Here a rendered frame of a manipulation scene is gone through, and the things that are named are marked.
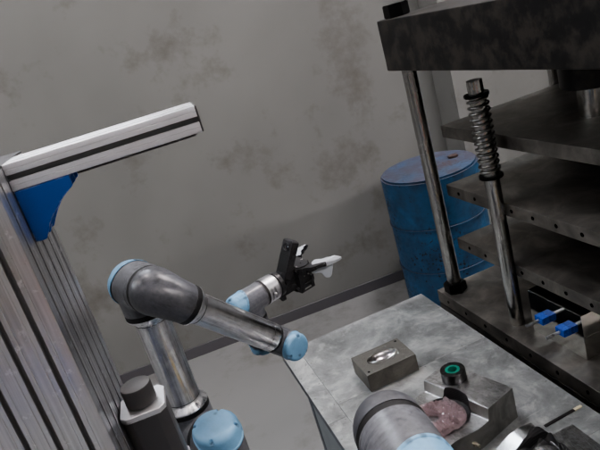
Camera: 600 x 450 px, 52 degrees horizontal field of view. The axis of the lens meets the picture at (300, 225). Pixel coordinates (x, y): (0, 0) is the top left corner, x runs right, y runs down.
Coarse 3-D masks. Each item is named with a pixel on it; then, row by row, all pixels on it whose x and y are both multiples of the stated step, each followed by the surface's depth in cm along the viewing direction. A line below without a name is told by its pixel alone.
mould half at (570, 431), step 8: (528, 424) 166; (512, 432) 165; (520, 432) 164; (560, 432) 170; (568, 432) 169; (576, 432) 168; (504, 440) 165; (512, 440) 163; (520, 440) 162; (560, 440) 167; (568, 440) 166; (576, 440) 166; (584, 440) 165; (592, 440) 164; (496, 448) 165; (504, 448) 163; (512, 448) 161; (544, 448) 156; (552, 448) 156; (568, 448) 164; (576, 448) 163; (584, 448) 162; (592, 448) 161
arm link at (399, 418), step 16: (400, 400) 90; (368, 416) 89; (384, 416) 87; (400, 416) 86; (416, 416) 87; (368, 432) 87; (384, 432) 85; (400, 432) 83; (416, 432) 83; (432, 432) 84; (368, 448) 86; (384, 448) 82; (400, 448) 80; (416, 448) 80; (432, 448) 80; (448, 448) 82
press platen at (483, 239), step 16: (512, 224) 263; (528, 224) 259; (464, 240) 261; (480, 240) 257; (512, 240) 249; (528, 240) 245; (544, 240) 241; (560, 240) 237; (576, 240) 234; (480, 256) 252; (496, 256) 240; (528, 256) 232; (544, 256) 229; (560, 256) 225; (576, 256) 222; (592, 256) 219; (528, 272) 223; (544, 272) 218; (560, 272) 215; (576, 272) 212; (592, 272) 209; (560, 288) 208; (576, 288) 202; (592, 288) 199; (592, 304) 196
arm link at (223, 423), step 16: (208, 416) 151; (224, 416) 150; (192, 432) 148; (208, 432) 146; (224, 432) 145; (240, 432) 148; (192, 448) 150; (208, 448) 144; (224, 448) 144; (240, 448) 147
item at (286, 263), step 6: (288, 240) 172; (294, 240) 172; (282, 246) 173; (288, 246) 171; (294, 246) 171; (282, 252) 173; (288, 252) 171; (294, 252) 172; (282, 258) 173; (288, 258) 171; (294, 258) 172; (282, 264) 173; (288, 264) 171; (294, 264) 173; (282, 270) 173; (288, 270) 172; (282, 276) 172; (288, 276) 172
